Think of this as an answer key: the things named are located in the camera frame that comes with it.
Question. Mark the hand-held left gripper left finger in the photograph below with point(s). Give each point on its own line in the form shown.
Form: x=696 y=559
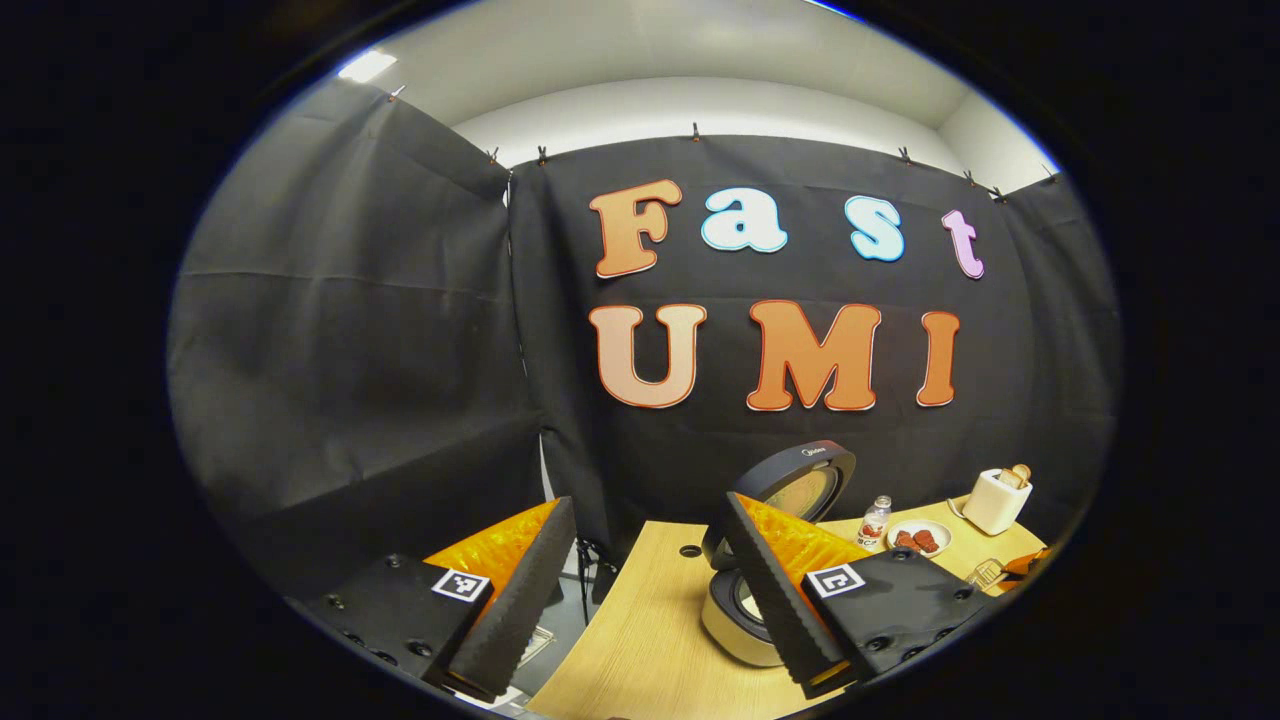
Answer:
x=520 y=600

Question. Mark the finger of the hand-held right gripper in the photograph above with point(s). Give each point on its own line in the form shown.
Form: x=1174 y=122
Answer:
x=1028 y=563

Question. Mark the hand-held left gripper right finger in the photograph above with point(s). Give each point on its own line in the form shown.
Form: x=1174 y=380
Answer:
x=775 y=600

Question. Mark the black and silver rice cooker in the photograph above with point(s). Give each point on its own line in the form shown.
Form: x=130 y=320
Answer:
x=800 y=465

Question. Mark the black backdrop stand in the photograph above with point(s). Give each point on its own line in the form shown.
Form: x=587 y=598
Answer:
x=583 y=580

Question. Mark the white toaster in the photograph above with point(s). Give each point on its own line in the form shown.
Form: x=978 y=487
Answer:
x=992 y=505

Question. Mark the toast slice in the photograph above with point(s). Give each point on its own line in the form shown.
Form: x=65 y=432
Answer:
x=1009 y=480
x=1023 y=472

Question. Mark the white round plate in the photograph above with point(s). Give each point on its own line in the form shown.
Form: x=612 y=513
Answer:
x=940 y=530

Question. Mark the red meat piece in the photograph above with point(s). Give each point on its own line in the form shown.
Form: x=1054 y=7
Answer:
x=927 y=541
x=906 y=541

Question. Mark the small clear drink bottle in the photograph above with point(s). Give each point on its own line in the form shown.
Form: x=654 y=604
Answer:
x=874 y=525

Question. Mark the black backdrop cloth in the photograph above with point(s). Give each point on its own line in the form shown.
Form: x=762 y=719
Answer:
x=350 y=330

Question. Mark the row of black cloth clips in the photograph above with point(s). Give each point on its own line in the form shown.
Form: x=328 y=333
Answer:
x=695 y=132

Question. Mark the ceiling light panel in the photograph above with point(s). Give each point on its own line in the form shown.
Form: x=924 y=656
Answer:
x=367 y=66

